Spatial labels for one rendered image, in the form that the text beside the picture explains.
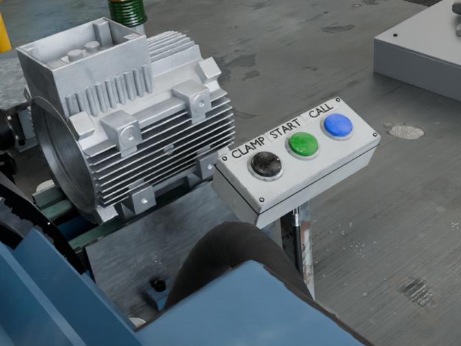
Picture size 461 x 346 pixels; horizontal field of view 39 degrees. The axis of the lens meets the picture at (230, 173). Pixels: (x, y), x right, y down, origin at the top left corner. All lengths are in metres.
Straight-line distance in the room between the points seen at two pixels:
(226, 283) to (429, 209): 0.88
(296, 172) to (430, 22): 0.85
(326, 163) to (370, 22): 1.04
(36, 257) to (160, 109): 0.62
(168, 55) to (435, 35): 0.71
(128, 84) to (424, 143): 0.59
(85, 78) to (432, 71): 0.77
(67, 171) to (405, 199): 0.51
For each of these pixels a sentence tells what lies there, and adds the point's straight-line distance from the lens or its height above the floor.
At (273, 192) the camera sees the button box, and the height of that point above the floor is 1.05.
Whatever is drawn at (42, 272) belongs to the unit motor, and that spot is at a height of 1.32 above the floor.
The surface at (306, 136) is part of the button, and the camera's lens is 0.67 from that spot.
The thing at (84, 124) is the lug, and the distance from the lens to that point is 0.74.
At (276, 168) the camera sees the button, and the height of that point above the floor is 1.07.
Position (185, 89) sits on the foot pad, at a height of 1.07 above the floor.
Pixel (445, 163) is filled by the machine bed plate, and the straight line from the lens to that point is 1.13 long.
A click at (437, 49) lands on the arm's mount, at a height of 0.88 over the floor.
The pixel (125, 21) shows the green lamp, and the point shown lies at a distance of 1.15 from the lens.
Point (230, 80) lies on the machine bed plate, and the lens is 1.44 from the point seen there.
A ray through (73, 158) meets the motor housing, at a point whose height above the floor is 0.97.
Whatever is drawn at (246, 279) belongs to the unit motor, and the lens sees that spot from 0.15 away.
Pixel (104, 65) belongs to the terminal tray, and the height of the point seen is 1.13.
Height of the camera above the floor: 1.42
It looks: 33 degrees down
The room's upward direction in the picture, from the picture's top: 8 degrees counter-clockwise
